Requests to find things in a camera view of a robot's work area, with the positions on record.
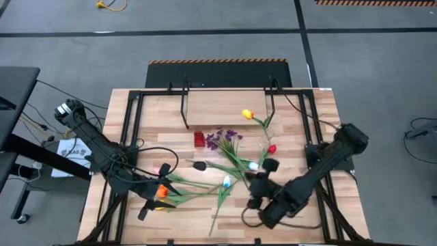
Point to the red glass vase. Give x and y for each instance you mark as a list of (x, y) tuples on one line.
[(199, 139)]

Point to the black centre camera stand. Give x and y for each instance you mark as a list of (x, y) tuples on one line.
[(17, 92)]

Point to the yellow tulip with red base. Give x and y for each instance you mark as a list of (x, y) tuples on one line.
[(247, 114)]

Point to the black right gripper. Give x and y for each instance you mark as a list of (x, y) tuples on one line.
[(261, 186)]

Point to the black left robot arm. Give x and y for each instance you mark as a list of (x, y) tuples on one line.
[(99, 143)]

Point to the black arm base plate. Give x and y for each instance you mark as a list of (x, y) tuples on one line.
[(311, 153)]

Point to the wooden shelf with black frames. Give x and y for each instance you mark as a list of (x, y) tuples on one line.
[(225, 107)]

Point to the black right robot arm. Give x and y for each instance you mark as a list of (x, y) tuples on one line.
[(317, 164)]

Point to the orange tulip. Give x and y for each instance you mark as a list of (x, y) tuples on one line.
[(162, 191)]

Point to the orange black striped floor strip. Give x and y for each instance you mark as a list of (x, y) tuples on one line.
[(375, 2)]

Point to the black aluminium rig frame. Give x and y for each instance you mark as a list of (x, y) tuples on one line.
[(133, 94)]

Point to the white power adapter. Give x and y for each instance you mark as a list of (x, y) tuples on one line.
[(36, 166)]

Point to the white printed paper sheet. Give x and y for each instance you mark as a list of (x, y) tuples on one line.
[(66, 164)]

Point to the black floor mat striped edge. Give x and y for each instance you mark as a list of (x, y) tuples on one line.
[(218, 75)]

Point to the pink tulip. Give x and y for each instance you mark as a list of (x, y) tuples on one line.
[(156, 170)]

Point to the plain yellow tulip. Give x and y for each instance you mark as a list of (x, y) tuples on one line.
[(177, 202)]

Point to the black tulip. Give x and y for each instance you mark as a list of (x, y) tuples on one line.
[(199, 166)]

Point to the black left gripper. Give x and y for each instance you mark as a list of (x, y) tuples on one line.
[(147, 188)]

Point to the purple artificial flower bunch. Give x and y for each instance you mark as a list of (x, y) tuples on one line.
[(212, 145)]

